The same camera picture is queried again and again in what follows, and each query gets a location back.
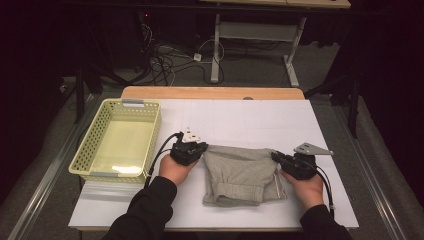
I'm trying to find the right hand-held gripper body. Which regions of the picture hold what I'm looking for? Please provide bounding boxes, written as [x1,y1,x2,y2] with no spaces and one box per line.
[277,142,335,181]

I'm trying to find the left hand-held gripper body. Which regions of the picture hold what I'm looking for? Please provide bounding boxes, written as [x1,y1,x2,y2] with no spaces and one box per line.
[170,127,210,167]

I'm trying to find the grey shorts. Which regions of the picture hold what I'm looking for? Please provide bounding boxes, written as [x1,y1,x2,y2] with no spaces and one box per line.
[201,144,289,208]

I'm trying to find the yellow plastic basket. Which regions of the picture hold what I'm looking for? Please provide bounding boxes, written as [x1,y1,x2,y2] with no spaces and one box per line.
[68,98,163,184]

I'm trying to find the person's right hand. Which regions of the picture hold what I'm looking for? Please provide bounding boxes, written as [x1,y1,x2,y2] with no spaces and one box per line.
[278,167,325,213]

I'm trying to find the white board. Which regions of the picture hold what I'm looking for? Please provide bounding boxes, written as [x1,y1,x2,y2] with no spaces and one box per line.
[68,98,360,231]

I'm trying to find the white-legged desk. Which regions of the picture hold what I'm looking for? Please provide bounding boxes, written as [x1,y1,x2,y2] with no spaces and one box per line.
[199,0,352,89]

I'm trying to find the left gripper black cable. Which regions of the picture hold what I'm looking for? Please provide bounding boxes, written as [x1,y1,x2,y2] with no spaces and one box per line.
[143,131,184,190]

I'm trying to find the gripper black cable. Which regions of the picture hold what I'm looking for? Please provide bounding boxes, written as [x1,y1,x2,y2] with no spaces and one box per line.
[312,164,336,212]
[143,131,184,190]

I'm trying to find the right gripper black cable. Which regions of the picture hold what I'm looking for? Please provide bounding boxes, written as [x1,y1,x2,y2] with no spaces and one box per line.
[312,164,336,212]

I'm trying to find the metal floor rail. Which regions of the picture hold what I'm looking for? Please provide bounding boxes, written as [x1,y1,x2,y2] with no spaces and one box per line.
[6,94,97,240]
[332,105,408,240]

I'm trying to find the tangle of black cables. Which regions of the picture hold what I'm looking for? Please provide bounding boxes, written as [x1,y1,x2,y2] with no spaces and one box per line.
[139,13,228,86]

